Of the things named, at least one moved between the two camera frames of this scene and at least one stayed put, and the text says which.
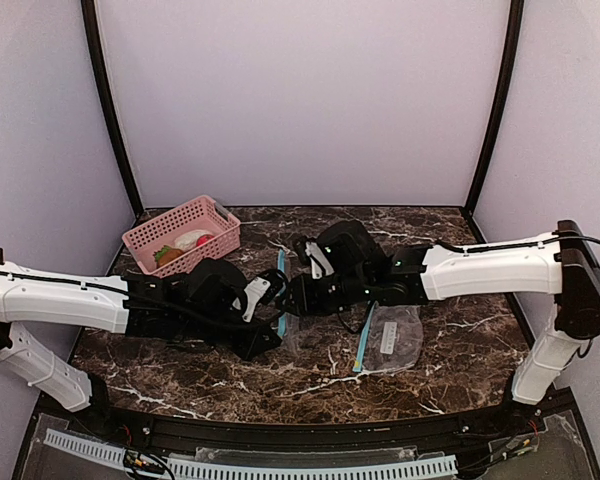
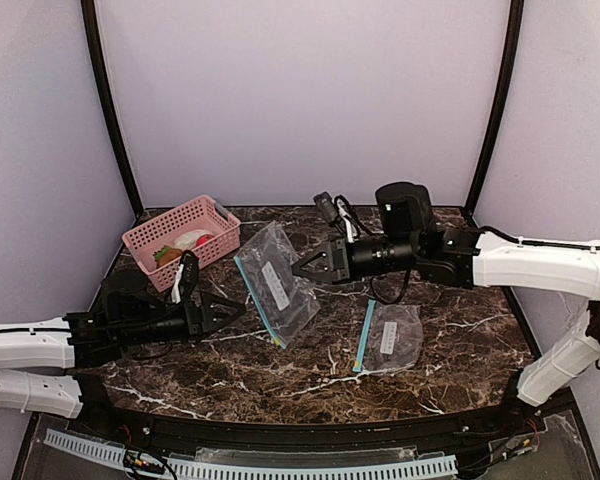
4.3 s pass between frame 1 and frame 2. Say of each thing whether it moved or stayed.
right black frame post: stayed
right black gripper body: moved
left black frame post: stayed
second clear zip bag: stayed
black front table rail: stayed
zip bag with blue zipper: moved
